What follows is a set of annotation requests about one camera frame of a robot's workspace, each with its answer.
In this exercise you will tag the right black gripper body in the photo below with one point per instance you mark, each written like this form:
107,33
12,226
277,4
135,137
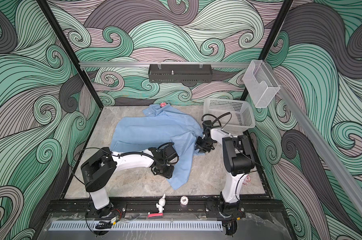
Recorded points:
204,145

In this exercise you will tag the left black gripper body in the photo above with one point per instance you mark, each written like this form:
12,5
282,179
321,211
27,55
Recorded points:
166,171

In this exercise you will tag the light blue long sleeve shirt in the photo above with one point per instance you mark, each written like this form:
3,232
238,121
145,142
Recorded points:
160,125

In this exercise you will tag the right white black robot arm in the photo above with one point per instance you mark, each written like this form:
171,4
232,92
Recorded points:
237,160

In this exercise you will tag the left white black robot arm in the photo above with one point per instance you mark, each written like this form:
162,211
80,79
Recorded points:
100,167

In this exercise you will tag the white rabbit figurine pink base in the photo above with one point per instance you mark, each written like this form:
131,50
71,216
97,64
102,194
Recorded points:
160,206

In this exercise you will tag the white perforated plastic basket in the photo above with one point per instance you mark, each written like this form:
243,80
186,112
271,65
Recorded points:
233,115

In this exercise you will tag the small round white figurine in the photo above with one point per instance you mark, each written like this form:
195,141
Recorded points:
184,201

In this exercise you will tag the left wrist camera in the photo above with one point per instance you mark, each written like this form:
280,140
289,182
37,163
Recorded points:
170,155

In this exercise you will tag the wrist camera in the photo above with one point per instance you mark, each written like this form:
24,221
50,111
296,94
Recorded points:
170,155
207,127

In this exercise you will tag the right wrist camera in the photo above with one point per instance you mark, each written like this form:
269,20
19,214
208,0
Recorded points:
207,127

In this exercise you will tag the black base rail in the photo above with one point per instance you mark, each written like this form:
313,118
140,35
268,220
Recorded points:
211,207

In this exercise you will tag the clear plastic wall bin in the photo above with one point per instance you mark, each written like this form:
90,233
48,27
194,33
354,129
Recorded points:
261,83

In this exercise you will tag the aluminium rail back wall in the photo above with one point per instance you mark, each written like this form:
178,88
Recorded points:
126,64

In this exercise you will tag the aluminium rail wall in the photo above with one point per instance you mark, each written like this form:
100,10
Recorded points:
294,98
126,64

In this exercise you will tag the white slotted cable duct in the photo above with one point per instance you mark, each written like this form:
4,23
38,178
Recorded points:
153,225

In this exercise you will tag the aluminium rail right wall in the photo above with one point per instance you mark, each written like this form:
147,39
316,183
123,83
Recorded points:
294,98

